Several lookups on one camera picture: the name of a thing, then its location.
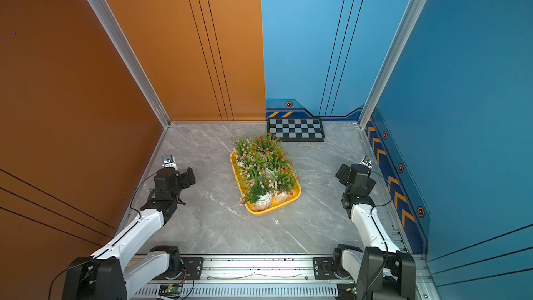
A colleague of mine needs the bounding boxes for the potted plant red flowers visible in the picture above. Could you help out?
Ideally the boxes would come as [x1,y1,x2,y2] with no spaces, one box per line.
[233,137,252,167]

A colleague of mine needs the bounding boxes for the potted plant pink flowers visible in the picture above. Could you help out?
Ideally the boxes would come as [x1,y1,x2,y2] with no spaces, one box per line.
[238,175,273,212]

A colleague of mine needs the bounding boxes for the yellow plastic tray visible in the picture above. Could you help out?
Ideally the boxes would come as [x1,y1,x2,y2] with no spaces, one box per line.
[230,151,302,217]

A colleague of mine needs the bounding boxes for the potted plant orange flowers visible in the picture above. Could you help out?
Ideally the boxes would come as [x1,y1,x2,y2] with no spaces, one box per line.
[237,152,266,182]

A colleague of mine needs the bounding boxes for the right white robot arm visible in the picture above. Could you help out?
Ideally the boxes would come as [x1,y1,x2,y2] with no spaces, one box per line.
[333,163,416,299]

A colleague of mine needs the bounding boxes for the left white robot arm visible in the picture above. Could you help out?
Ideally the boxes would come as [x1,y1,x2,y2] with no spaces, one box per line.
[62,167,196,299]

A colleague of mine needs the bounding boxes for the black white checkerboard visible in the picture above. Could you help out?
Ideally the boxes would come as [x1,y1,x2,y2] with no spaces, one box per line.
[267,117,325,143]

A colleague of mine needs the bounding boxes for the green circuit board left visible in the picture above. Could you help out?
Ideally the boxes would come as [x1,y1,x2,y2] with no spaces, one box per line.
[158,284,183,299]

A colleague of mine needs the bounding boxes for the green circuit board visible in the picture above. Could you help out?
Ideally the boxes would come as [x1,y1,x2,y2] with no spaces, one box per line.
[335,284,358,300]
[158,284,183,299]

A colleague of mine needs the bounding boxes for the green circuit board right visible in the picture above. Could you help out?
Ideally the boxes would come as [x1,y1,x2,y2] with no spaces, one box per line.
[335,284,358,300]

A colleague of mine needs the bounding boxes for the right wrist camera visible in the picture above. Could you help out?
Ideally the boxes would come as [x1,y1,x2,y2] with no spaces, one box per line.
[360,156,373,169]

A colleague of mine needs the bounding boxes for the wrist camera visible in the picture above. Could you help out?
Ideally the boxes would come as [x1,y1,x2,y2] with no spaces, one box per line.
[162,154,178,170]
[360,156,373,169]

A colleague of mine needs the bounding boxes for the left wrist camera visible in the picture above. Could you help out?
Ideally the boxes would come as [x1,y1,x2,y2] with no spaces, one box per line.
[162,154,178,170]

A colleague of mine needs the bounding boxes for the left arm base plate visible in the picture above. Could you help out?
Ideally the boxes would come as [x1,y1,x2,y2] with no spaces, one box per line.
[180,256,204,281]

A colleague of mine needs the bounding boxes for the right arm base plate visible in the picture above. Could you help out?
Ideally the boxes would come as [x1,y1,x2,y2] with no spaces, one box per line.
[312,256,336,280]

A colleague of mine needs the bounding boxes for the aluminium front rail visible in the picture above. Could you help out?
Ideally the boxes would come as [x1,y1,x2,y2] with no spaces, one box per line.
[74,253,442,300]

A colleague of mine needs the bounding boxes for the right aluminium corner post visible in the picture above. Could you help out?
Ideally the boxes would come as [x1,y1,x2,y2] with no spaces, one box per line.
[358,0,427,129]

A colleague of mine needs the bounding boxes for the aluminium corner post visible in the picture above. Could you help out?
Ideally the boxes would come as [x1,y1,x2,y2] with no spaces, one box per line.
[87,0,172,129]
[358,0,427,129]

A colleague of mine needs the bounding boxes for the left aluminium corner post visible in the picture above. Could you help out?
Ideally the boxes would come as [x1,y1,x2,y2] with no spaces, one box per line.
[87,0,172,129]

